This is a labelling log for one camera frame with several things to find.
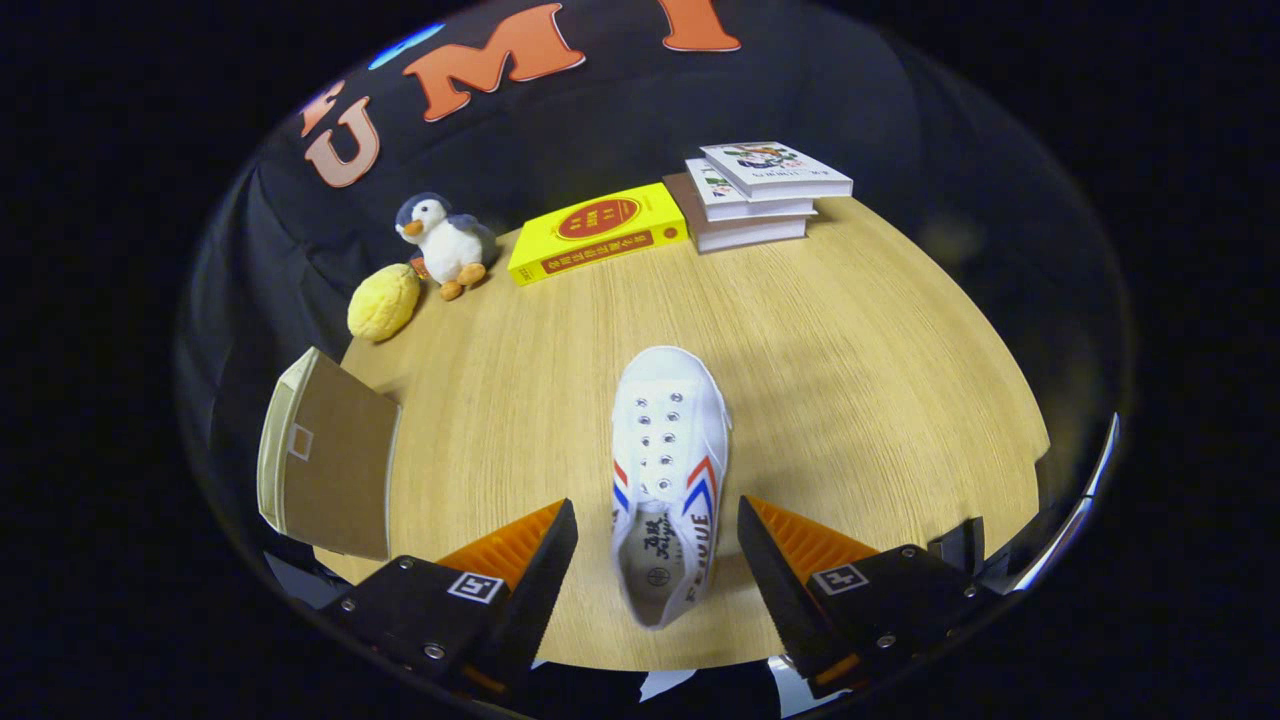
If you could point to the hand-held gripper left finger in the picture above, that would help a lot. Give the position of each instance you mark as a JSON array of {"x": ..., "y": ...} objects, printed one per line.
[{"x": 535, "y": 590}]

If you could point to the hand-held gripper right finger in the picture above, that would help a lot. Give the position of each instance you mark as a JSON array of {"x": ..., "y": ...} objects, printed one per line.
[{"x": 780, "y": 590}]

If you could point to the white canvas shoe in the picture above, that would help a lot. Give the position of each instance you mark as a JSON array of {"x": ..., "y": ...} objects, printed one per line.
[{"x": 670, "y": 410}]

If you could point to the yellow plush toy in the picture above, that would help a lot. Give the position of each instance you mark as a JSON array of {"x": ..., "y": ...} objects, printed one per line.
[{"x": 384, "y": 302}]

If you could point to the penguin plush toy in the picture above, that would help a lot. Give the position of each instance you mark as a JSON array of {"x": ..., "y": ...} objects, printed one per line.
[{"x": 452, "y": 250}]

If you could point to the yellow book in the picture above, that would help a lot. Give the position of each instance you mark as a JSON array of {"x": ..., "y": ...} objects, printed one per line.
[{"x": 595, "y": 230}]

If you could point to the white book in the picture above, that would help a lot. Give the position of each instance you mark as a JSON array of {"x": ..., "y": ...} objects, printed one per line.
[
  {"x": 760, "y": 208},
  {"x": 775, "y": 165}
]

